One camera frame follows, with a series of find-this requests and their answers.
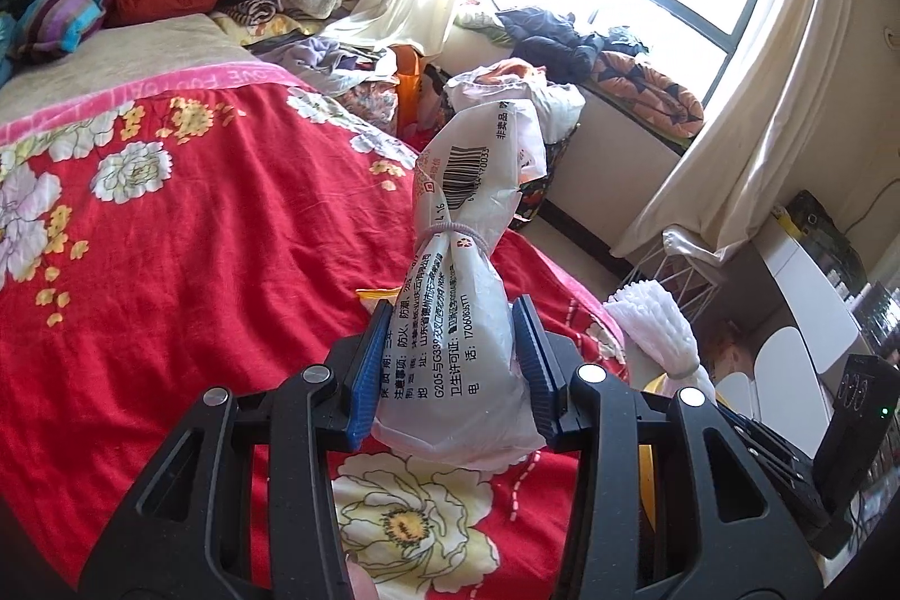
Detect orange black patterned cushion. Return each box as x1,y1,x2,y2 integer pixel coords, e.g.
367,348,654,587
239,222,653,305
589,50,706,142

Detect white chair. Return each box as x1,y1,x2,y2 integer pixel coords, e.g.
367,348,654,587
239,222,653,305
712,326,832,455

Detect white printed plastic bag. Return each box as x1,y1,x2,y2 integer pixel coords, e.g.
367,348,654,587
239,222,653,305
370,100,550,473

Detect dark blue jacket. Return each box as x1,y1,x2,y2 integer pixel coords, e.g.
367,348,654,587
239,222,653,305
496,7,607,82

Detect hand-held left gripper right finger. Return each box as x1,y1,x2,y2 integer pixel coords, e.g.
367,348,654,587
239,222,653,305
512,294,824,600

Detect light purple clothes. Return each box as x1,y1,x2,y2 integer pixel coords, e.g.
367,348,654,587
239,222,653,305
267,34,396,103

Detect striped purple blue cloth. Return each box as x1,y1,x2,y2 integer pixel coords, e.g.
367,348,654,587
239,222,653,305
8,0,108,61

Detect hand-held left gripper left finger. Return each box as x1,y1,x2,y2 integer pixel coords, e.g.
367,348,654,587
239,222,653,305
77,299,395,600

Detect yellow plastic basin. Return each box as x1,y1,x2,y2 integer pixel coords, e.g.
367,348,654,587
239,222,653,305
634,373,676,534

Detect beige blanket with pink border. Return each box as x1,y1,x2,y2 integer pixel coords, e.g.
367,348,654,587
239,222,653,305
0,13,303,146

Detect red floral blanket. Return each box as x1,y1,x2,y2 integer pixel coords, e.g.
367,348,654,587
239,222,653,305
0,73,634,588

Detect orange bag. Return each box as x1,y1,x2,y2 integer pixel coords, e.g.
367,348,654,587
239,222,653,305
390,44,431,138

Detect white desk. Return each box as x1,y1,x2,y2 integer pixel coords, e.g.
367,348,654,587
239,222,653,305
758,213,874,366

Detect red garment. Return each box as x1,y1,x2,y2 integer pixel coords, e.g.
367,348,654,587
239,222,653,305
105,0,236,30

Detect thin cable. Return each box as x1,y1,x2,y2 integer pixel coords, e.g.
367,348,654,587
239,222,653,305
842,171,896,237

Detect white wire basket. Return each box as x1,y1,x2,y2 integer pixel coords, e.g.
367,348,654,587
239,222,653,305
619,226,746,321

